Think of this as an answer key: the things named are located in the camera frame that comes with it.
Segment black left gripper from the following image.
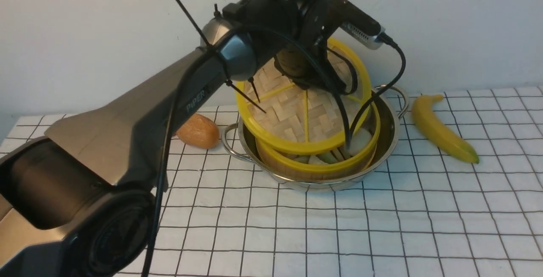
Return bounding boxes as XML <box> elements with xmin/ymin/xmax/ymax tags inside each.
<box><xmin>223</xmin><ymin>0</ymin><xmax>340</xmax><ymax>91</ymax></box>

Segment yellow bamboo steamer lid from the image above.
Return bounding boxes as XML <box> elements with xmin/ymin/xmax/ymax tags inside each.
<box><xmin>236</xmin><ymin>38</ymin><xmax>371</xmax><ymax>155</ymax></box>

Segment yellow bamboo steamer basket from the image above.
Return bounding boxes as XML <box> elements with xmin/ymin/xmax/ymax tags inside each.
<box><xmin>256</xmin><ymin>103</ymin><xmax>382</xmax><ymax>181</ymax></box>

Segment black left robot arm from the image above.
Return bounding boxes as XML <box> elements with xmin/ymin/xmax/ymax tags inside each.
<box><xmin>0</xmin><ymin>0</ymin><xmax>330</xmax><ymax>277</ymax></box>

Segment stainless steel pot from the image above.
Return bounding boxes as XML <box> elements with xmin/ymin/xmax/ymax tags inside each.
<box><xmin>221</xmin><ymin>86</ymin><xmax>410</xmax><ymax>193</ymax></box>

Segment brown potato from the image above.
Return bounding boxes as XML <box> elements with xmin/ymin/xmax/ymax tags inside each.
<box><xmin>176</xmin><ymin>113</ymin><xmax>220</xmax><ymax>149</ymax></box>

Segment yellow banana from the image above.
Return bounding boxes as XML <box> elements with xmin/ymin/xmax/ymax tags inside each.
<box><xmin>411</xmin><ymin>95</ymin><xmax>480</xmax><ymax>164</ymax></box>

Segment white grid tablecloth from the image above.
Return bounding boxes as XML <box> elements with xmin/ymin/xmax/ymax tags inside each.
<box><xmin>150</xmin><ymin>86</ymin><xmax>543</xmax><ymax>277</ymax></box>

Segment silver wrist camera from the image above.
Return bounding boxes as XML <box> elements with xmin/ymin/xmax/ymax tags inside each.
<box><xmin>324</xmin><ymin>0</ymin><xmax>385</xmax><ymax>50</ymax></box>

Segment black camera cable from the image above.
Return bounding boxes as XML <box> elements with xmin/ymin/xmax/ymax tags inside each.
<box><xmin>348</xmin><ymin>33</ymin><xmax>407</xmax><ymax>148</ymax></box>

